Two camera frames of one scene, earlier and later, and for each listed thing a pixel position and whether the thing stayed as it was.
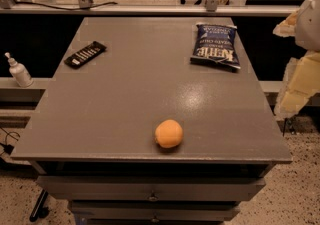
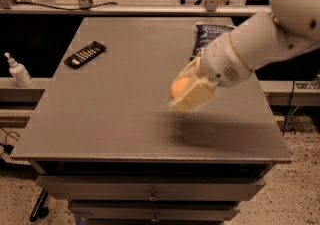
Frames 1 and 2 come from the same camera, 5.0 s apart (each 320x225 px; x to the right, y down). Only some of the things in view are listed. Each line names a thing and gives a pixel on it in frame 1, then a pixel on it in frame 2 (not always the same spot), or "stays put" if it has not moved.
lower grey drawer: x=153 y=211 stays put
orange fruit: x=168 y=133 → x=179 y=87
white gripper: x=310 y=25 → x=221 y=60
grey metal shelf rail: x=140 y=9 stays put
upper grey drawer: x=151 y=188 stays put
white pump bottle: x=20 y=72 stays put
